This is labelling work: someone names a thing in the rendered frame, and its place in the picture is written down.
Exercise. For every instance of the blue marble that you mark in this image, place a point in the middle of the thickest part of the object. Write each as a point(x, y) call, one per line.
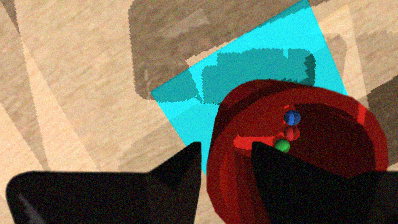
point(292, 117)

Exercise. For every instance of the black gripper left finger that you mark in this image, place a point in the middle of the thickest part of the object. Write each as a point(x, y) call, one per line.
point(168, 194)

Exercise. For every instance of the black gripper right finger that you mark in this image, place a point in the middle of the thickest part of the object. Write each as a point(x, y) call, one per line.
point(296, 192)

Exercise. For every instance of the green marble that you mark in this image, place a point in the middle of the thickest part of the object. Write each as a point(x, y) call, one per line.
point(282, 145)

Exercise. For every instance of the red marble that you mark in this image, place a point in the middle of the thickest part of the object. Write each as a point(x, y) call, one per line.
point(291, 133)

